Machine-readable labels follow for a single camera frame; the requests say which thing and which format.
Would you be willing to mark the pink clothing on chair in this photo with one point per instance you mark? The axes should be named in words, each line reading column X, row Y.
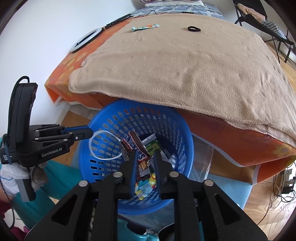
column 249, row 11

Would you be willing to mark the left hand in glove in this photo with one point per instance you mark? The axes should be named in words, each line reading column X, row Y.
column 13, row 172

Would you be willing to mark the blue checked bed sheet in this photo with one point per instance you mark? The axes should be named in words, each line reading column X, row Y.
column 206, row 10

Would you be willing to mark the striped garment on chair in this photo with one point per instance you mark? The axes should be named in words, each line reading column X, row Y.
column 272, row 27

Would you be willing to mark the white ring light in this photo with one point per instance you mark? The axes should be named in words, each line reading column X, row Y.
column 86, row 39

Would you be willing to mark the brown Snickers wrapper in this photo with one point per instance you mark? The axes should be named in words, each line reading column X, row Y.
column 136, row 152

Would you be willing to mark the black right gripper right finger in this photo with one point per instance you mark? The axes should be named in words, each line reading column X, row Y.
column 176, row 186

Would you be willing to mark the clear plastic bag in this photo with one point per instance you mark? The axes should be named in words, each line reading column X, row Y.
column 202, row 161

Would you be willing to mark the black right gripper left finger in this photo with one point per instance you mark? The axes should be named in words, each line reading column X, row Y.
column 107, row 193

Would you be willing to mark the black folding chair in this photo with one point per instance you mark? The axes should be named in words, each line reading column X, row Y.
column 257, row 6

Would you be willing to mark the colourful snack wrapper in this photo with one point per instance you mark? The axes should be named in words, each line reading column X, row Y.
column 146, row 180

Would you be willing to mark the colourful fruit print tube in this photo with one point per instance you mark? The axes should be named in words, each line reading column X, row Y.
column 134, row 29

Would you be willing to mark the green white milk carton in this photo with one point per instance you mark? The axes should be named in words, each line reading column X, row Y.
column 151, row 143

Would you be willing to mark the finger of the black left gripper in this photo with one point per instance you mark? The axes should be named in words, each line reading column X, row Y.
column 79, row 132

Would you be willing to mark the teal trousers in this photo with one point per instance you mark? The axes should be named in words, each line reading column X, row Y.
column 34, row 201

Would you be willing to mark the black ring light stand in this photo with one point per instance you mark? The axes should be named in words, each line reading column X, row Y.
column 109, row 25

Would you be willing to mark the blue plastic trash basket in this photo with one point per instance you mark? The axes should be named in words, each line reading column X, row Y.
column 127, row 125

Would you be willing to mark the beige fleece blanket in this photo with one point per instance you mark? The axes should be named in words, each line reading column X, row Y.
column 196, row 63

